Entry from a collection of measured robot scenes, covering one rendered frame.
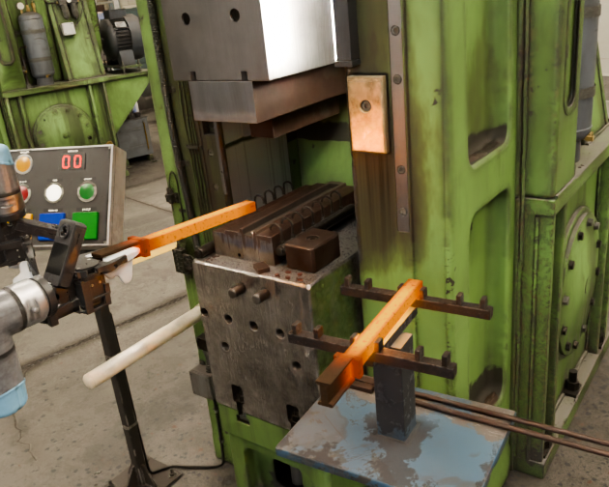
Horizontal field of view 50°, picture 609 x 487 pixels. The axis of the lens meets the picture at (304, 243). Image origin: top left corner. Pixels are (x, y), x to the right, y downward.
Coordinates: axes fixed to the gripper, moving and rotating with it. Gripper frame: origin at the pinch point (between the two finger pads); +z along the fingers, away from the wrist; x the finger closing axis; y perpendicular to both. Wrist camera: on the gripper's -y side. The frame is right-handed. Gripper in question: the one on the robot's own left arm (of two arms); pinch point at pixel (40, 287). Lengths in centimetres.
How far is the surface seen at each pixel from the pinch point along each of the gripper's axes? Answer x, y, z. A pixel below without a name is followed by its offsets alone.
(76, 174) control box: -24.5, -17.4, -19.6
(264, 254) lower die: 20, -51, -1
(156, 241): 40.7, -20.9, -18.9
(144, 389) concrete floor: -89, -32, 94
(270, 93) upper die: 20, -58, -39
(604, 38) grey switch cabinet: -258, -520, 11
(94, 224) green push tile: -14.4, -17.5, -7.7
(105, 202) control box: -15.7, -21.9, -12.6
